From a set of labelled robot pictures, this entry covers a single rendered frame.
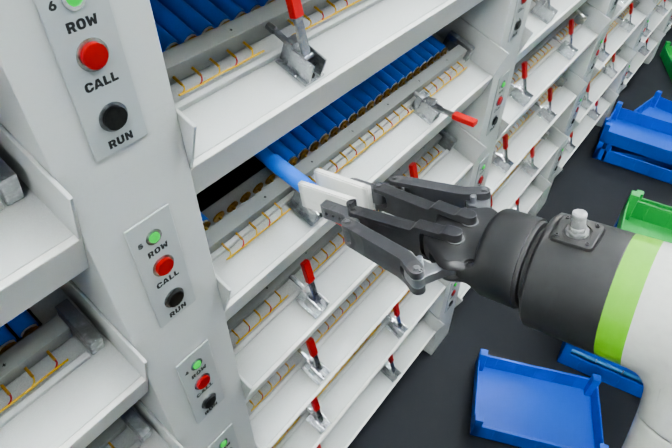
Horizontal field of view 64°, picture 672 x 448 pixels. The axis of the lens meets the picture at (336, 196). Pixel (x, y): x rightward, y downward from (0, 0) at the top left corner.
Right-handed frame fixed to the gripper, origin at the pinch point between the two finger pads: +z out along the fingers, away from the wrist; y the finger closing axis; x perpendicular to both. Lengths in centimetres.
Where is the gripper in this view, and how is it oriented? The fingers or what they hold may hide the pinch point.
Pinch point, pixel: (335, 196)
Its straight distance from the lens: 53.4
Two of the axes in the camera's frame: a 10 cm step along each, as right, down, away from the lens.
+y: -6.2, 5.3, -5.8
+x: 1.5, 8.0, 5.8
